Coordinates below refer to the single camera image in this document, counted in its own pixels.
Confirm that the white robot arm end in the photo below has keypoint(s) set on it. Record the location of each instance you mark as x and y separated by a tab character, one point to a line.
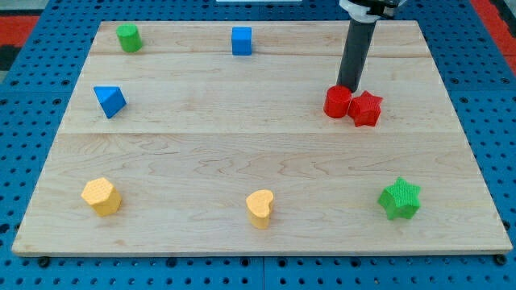
369	11

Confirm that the yellow heart block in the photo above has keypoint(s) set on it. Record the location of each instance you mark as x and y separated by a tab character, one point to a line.
259	207

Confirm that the light wooden board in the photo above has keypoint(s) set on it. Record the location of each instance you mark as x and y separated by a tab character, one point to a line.
203	129

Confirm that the red cylinder block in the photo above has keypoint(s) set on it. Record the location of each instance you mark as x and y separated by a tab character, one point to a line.
337	102

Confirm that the blue cube block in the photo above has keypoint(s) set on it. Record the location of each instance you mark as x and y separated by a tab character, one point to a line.
241	41

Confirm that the red star block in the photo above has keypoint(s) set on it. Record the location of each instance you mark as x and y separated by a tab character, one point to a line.
365	110

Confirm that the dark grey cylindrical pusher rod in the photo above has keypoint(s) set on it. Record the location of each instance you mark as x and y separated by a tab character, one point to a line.
357	44

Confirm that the green star block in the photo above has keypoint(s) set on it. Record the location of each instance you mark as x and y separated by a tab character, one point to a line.
400	199

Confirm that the blue triangular prism block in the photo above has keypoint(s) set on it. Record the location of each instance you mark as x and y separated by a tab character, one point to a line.
111	99

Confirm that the green cylinder block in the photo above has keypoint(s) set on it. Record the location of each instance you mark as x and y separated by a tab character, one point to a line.
129	38

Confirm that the yellow hexagon block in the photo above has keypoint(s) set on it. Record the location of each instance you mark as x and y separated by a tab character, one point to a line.
101	196

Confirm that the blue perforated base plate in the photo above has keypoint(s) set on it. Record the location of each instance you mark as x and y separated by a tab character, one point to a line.
50	41

